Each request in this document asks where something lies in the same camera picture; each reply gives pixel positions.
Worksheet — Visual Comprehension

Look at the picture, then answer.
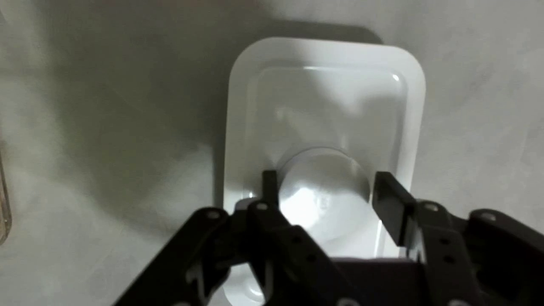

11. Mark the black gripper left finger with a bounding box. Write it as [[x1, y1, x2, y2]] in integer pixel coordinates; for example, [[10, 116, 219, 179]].
[[114, 171, 364, 306]]

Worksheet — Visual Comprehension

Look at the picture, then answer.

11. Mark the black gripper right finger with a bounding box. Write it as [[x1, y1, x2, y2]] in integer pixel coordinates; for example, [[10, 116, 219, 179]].
[[372, 173, 544, 306]]

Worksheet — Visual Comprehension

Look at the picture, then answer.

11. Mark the white container lid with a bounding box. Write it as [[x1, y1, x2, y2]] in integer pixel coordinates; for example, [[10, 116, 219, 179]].
[[212, 37, 428, 306]]

